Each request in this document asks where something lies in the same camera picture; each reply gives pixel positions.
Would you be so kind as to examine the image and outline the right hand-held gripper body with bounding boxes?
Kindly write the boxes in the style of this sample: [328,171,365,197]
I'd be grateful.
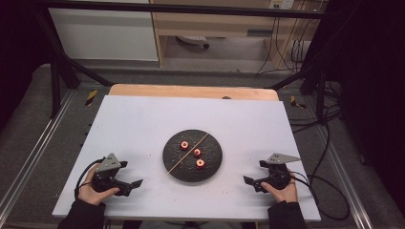
[259,153,302,192]

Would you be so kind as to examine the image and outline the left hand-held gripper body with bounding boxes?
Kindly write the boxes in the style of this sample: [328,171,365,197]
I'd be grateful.
[91,153,129,194]

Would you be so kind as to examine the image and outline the thin wooden skewer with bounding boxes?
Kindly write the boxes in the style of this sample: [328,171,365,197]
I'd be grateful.
[163,132,211,178]

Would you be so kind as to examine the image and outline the black round plate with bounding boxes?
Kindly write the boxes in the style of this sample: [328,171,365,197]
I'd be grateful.
[162,129,224,183]

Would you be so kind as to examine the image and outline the person's right hand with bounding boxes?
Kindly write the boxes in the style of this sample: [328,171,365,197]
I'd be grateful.
[260,171,299,204]

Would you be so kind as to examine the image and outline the person's left hand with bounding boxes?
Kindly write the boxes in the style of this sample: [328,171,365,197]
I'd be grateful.
[77,164,121,206]

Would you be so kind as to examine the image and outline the white board sheet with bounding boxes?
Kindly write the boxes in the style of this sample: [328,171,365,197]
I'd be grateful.
[52,94,322,223]

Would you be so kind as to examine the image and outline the wooden table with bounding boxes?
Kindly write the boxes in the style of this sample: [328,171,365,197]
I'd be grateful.
[108,83,281,102]

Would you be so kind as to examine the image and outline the white cabinet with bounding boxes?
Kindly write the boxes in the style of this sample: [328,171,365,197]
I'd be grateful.
[48,7,160,62]

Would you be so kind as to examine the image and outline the black curtain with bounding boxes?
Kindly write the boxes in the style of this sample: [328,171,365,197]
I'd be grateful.
[0,0,52,132]
[321,0,405,219]

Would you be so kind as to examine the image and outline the white chair base with caster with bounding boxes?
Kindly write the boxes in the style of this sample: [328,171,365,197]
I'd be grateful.
[175,34,211,50]

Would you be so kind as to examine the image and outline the light wooden desk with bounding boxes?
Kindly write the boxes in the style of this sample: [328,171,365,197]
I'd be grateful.
[149,0,329,70]

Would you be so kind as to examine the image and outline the white power strip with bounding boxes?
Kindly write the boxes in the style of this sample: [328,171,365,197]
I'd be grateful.
[268,0,296,10]

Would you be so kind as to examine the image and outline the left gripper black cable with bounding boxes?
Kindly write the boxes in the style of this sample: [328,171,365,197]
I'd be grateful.
[74,156,107,200]

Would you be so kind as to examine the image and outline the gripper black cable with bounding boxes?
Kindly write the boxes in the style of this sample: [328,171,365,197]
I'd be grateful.
[74,156,107,200]
[288,171,352,221]

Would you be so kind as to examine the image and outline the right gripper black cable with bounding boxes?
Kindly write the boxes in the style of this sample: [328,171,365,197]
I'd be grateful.
[288,171,352,221]

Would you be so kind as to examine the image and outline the aluminium floor rail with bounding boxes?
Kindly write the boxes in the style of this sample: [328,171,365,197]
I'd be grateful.
[0,90,76,219]
[312,125,374,229]

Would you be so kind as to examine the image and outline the black floor cables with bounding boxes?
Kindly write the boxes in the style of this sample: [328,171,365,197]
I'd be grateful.
[288,80,344,135]

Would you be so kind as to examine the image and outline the hanging black cables bundle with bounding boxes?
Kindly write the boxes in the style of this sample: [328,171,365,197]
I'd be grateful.
[255,14,308,76]

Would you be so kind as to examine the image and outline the black metal frame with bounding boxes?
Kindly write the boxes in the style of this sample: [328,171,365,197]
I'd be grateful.
[32,0,342,126]

